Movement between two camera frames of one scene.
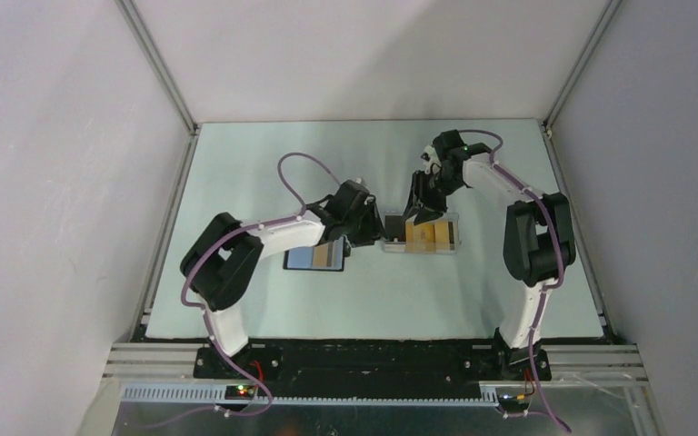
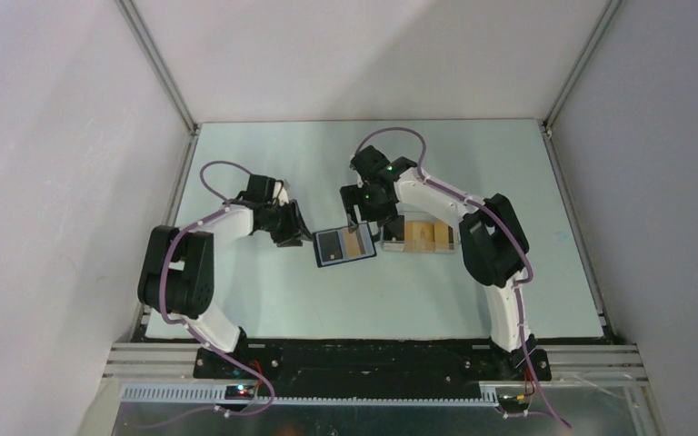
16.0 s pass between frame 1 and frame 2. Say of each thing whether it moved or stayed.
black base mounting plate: stayed
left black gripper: moved
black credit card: stayed
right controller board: stayed
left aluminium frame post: stayed
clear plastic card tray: stayed
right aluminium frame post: stayed
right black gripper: moved
